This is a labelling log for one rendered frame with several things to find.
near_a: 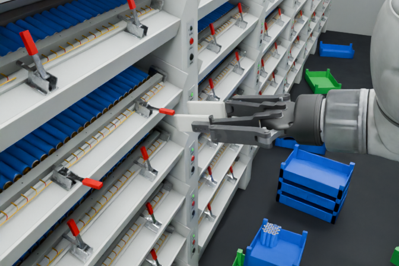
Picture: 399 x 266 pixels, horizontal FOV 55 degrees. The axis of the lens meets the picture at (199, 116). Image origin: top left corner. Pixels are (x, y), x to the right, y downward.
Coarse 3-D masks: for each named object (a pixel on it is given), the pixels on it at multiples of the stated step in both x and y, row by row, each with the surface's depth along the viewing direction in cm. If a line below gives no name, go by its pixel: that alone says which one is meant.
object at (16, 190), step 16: (160, 80) 99; (128, 96) 88; (112, 112) 82; (96, 128) 77; (64, 144) 72; (80, 144) 74; (48, 160) 68; (64, 160) 71; (32, 176) 64; (16, 192) 61; (0, 208) 59; (0, 224) 58
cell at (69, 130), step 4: (52, 120) 76; (56, 120) 76; (52, 124) 76; (56, 124) 76; (60, 124) 76; (64, 124) 76; (56, 128) 76; (60, 128) 75; (64, 128) 75; (68, 128) 75; (64, 132) 75; (68, 132) 75; (72, 132) 75
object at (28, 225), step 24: (168, 72) 100; (168, 96) 97; (144, 120) 87; (96, 144) 77; (120, 144) 79; (72, 168) 71; (96, 168) 73; (48, 192) 66; (72, 192) 67; (24, 216) 61; (48, 216) 62; (0, 240) 57; (24, 240) 59; (0, 264) 55
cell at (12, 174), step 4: (0, 160) 66; (0, 164) 65; (4, 164) 65; (0, 168) 64; (4, 168) 64; (8, 168) 64; (0, 172) 64; (4, 172) 64; (8, 172) 64; (12, 172) 64; (16, 172) 64; (8, 176) 64; (12, 176) 64; (12, 180) 64
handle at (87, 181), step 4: (68, 172) 66; (68, 176) 67; (72, 176) 67; (76, 176) 67; (76, 180) 66; (80, 180) 66; (84, 180) 65; (88, 180) 65; (92, 180) 65; (96, 180) 65; (84, 184) 65; (88, 184) 65; (92, 184) 64; (96, 184) 64; (100, 184) 64; (96, 188) 64
